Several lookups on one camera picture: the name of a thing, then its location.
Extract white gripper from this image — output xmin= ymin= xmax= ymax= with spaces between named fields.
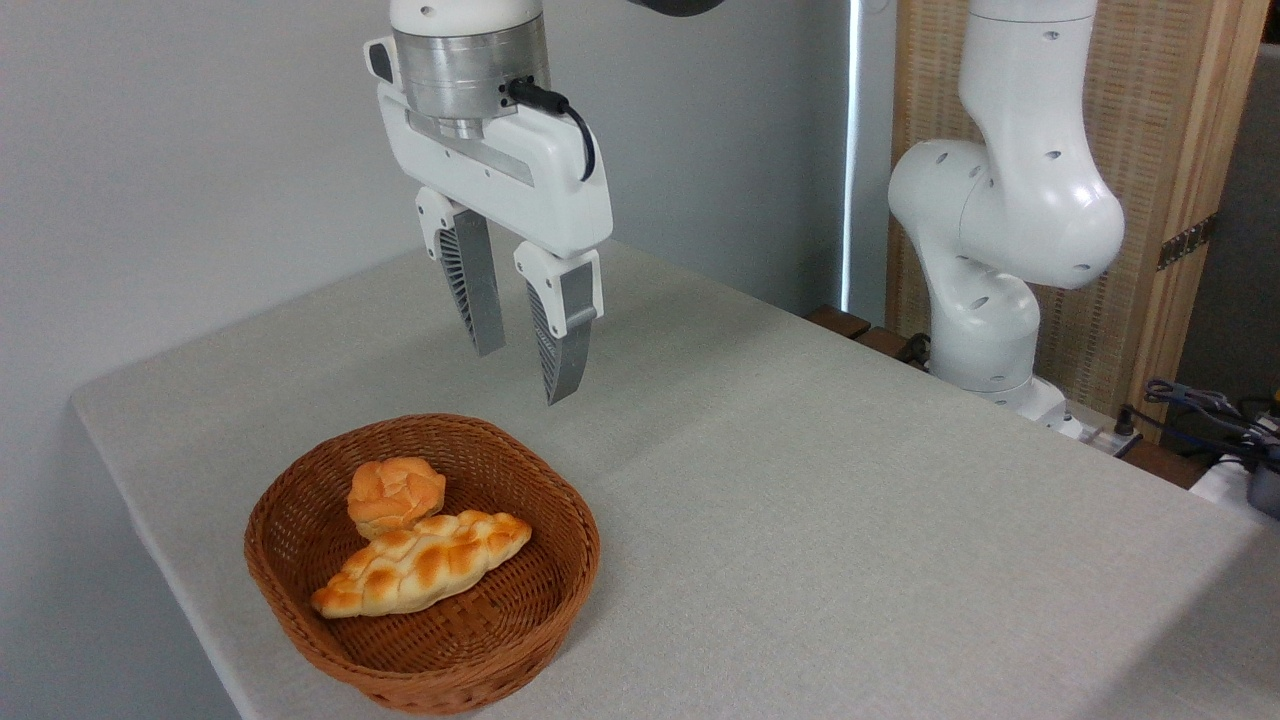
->
xmin=376 ymin=82 xmax=614 ymax=406

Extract long braided bread loaf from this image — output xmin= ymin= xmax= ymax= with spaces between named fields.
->
xmin=310 ymin=510 xmax=533 ymax=619

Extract round golden bread roll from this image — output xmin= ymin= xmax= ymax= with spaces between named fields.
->
xmin=346 ymin=457 xmax=447 ymax=541

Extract brown wicker basket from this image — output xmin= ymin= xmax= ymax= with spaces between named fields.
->
xmin=244 ymin=414 xmax=602 ymax=715

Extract brown wooden base blocks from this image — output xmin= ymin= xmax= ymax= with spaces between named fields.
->
xmin=805 ymin=305 xmax=933 ymax=373

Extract grey table cloth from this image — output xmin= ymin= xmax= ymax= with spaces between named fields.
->
xmin=70 ymin=235 xmax=1280 ymax=720

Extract metal screen hinge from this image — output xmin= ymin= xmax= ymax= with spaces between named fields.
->
xmin=1158 ymin=214 xmax=1219 ymax=272

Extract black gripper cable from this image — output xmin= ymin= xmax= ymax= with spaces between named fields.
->
xmin=507 ymin=78 xmax=597 ymax=183

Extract bundle of dark cables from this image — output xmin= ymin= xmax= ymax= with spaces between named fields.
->
xmin=1143 ymin=377 xmax=1280 ymax=463

